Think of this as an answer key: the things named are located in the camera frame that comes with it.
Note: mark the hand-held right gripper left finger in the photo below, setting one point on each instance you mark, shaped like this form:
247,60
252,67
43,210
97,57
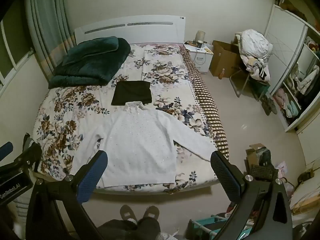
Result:
91,177

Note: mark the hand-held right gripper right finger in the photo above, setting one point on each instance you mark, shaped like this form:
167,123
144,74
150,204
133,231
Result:
225,177

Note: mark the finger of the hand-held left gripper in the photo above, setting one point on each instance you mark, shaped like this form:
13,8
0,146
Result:
32,152
5,148

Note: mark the white knit sweater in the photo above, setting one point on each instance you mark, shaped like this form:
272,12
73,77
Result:
140,142

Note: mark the stack of folded clothes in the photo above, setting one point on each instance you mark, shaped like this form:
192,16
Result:
287,103

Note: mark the hanging clothes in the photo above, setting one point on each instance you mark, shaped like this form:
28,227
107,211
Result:
308,78

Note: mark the pile of clothes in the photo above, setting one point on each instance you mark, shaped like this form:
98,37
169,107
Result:
255,45

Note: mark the small cardboard box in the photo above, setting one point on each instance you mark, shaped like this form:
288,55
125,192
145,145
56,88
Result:
251,155

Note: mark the black keyboard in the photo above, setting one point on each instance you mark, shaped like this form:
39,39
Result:
263,172

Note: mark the black bag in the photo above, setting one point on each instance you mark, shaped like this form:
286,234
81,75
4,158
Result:
265,156

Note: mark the grey slipper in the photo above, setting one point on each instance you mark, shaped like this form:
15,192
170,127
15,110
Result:
151,212
128,213

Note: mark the teal rack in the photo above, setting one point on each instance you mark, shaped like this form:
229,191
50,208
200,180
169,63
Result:
200,223

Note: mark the person's dark pants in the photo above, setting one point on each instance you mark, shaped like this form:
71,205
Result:
135,230

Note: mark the brown checkered bed sheet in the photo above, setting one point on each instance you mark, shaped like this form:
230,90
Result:
207,105

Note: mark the yellowish blanket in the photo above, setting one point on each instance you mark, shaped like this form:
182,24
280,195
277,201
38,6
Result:
306,200

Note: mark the pair of dark shoes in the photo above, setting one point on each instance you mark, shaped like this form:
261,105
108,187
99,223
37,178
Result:
268,105

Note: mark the dark green quilt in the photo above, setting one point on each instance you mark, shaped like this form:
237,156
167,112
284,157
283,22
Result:
82,76

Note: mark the window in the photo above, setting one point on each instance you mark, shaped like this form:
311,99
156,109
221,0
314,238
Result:
10,55

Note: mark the black folded cloth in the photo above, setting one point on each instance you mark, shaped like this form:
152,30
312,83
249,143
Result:
132,92

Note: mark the green cloth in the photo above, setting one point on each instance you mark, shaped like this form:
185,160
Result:
261,87

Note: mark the metal folding chair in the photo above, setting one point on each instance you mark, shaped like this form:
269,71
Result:
237,80

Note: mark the orange bottle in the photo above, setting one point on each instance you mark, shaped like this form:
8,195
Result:
221,74

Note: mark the large cardboard box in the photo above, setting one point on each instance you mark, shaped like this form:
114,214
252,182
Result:
220,60

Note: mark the white nightstand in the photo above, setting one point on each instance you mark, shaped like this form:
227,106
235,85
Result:
201,61

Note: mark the dark green pillow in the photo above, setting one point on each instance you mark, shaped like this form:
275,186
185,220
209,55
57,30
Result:
92,48

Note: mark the green curtain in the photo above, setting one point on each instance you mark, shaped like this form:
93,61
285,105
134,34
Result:
47,25

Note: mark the bed with floral sheet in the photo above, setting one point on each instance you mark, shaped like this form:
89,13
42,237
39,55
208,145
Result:
162,62

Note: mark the dark cup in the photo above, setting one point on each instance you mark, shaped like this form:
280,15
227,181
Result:
200,44

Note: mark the beige table lamp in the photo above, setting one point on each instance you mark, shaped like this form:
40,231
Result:
200,35

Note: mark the white wardrobe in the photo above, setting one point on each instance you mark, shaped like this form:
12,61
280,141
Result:
282,37

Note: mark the things atop wardrobe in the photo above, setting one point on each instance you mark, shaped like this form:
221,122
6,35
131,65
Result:
290,6

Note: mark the white bed frame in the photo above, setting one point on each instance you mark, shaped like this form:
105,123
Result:
130,31

